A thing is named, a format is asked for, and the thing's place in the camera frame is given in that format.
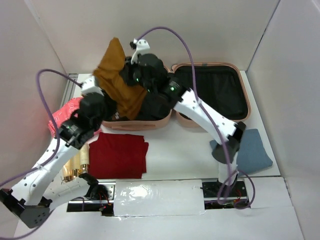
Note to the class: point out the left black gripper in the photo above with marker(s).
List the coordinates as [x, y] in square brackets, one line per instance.
[111, 103]

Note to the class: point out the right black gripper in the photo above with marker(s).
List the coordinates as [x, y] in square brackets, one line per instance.
[126, 70]

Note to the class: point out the gold cosmetic bottles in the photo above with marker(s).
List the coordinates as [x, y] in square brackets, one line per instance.
[77, 165]

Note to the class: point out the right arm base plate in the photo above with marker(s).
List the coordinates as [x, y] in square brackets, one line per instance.
[237, 197]

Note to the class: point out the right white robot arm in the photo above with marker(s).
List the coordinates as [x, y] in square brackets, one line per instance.
[178, 96]

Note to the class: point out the coral pink patterned garment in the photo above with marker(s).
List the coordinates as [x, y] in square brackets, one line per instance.
[65, 112]

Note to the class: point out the dark red folded garment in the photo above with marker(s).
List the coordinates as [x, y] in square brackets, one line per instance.
[118, 156]

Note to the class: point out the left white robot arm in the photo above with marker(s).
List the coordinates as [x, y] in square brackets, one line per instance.
[36, 195]

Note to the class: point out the pink open suitcase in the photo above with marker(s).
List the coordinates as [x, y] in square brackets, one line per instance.
[219, 84]

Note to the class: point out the aluminium rail frame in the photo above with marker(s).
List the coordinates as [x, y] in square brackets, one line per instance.
[68, 93]

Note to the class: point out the grey blue folded garment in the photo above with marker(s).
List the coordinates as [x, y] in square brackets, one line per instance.
[246, 153]

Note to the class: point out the mustard brown garment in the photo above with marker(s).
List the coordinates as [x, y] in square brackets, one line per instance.
[129, 99]

